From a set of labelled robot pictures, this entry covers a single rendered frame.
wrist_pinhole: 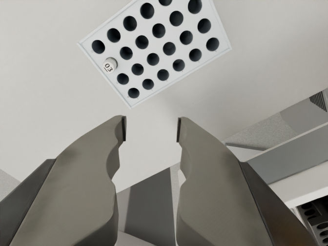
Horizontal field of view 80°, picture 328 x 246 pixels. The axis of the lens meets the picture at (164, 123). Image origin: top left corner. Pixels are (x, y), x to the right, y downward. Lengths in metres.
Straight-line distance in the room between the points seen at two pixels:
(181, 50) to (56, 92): 0.17
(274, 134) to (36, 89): 1.32
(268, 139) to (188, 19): 1.28
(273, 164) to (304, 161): 0.03
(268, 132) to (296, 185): 1.19
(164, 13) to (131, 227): 0.56
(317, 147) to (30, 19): 0.31
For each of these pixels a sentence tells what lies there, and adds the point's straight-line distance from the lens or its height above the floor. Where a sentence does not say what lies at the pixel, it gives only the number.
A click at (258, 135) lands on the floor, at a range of 1.38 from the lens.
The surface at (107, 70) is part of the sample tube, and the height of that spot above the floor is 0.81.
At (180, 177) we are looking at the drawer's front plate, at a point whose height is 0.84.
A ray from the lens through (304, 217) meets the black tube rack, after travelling 0.29.
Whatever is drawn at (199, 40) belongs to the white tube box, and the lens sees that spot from 0.21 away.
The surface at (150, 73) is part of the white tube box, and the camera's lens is 0.21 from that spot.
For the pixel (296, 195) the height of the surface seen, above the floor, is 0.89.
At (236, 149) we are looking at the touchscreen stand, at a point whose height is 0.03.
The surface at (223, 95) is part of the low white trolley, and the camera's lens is 0.27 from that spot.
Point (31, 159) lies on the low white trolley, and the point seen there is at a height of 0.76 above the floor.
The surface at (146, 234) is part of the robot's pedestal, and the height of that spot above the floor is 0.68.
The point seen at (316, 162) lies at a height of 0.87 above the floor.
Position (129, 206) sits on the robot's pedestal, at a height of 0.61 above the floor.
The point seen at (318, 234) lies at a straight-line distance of 0.25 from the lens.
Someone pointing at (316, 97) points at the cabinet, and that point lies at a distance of 0.75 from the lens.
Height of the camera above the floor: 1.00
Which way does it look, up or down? 58 degrees down
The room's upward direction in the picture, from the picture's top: 177 degrees clockwise
